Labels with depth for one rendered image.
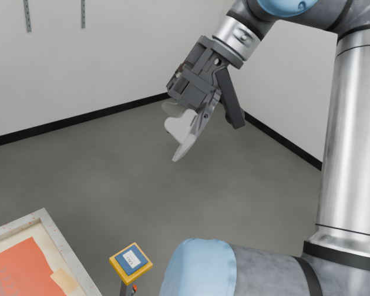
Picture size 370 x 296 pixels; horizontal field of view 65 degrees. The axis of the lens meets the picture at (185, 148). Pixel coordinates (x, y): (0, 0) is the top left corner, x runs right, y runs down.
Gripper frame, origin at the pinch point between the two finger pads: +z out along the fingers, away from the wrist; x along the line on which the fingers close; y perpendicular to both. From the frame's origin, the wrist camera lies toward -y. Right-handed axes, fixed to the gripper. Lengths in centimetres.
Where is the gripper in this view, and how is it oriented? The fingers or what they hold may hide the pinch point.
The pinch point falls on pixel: (172, 147)
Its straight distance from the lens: 56.4
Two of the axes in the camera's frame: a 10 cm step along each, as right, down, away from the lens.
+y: -8.1, -5.0, -3.0
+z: -5.7, 7.8, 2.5
